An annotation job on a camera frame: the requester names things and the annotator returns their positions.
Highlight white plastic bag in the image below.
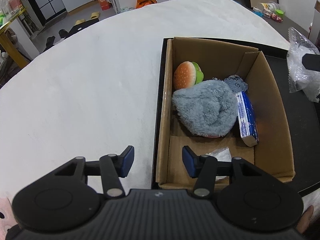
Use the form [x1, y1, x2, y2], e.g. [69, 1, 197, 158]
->
[204, 146, 233, 182]

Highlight blue tissue pack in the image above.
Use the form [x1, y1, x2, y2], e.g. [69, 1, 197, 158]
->
[235, 91, 259, 147]

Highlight orange bag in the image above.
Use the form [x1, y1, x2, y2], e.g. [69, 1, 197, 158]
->
[136, 0, 158, 9]

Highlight yellow metal shelf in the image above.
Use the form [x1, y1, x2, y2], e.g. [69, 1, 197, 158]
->
[0, 7, 30, 69]

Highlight black tray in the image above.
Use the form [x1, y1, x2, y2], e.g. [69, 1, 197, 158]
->
[151, 37, 320, 197]

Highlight small grey knitted toy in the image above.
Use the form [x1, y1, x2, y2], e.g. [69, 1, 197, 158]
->
[224, 75, 248, 93]

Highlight grey fluffy plush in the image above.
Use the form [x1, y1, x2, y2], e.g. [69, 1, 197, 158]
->
[172, 80, 238, 138]

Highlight burger plush toy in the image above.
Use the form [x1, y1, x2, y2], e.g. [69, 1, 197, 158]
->
[173, 61, 204, 90]

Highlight brown cardboard box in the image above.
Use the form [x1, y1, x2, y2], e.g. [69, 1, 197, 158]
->
[152, 37, 295, 190]

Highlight clutter of toys on bench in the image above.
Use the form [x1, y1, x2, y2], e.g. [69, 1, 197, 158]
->
[252, 2, 285, 23]

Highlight clear bag of white filling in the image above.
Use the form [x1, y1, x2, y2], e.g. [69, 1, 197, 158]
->
[286, 27, 319, 103]

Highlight yellow slippers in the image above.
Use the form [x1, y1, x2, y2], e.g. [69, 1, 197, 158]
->
[74, 11, 101, 26]

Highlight black shoes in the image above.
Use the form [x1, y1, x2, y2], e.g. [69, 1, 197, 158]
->
[43, 29, 70, 52]

